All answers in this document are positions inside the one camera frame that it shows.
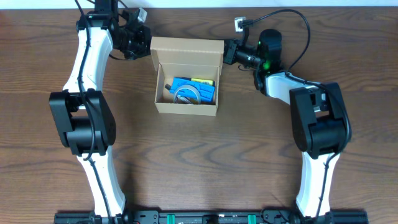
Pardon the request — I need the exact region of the yellow highlighter blue cap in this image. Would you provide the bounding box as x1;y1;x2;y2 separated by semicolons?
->
182;77;215;86

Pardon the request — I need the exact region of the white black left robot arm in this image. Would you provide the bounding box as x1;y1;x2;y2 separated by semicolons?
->
49;1;151;223

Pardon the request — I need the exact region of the brown cardboard box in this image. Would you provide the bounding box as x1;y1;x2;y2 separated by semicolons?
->
150;37;224;116

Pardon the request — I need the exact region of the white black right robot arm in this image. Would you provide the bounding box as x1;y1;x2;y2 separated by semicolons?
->
223;29;351;222

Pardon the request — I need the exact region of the blue whiteboard duster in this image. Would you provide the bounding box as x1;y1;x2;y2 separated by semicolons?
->
169;77;215;103

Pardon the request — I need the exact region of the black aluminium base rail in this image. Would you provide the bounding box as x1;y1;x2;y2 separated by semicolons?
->
54;210;369;224

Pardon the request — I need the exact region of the large clear tape roll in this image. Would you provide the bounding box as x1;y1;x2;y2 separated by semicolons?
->
173;85;201;105

